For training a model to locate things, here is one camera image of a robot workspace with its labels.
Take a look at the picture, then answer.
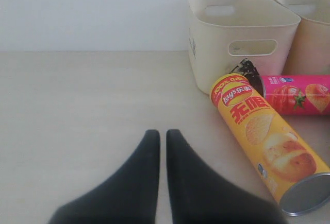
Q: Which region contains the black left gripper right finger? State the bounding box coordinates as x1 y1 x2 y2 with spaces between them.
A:
166 129 285 223

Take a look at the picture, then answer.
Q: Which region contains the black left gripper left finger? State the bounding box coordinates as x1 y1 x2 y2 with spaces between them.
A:
49 129 160 223

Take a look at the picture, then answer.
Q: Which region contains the yellow chips can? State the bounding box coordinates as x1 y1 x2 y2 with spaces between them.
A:
209 73 329 216

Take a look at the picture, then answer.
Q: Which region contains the pink chips can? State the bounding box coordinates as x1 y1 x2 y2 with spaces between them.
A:
257 75 329 115

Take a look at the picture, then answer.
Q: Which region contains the left cream plastic bin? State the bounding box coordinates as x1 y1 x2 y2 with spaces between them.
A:
188 0 301 94

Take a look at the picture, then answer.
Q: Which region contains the cream plastic bin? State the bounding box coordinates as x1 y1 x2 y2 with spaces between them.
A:
188 0 301 94
275 0 329 75

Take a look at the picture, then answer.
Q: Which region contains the middle cream plastic bin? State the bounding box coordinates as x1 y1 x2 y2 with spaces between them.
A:
275 0 329 75

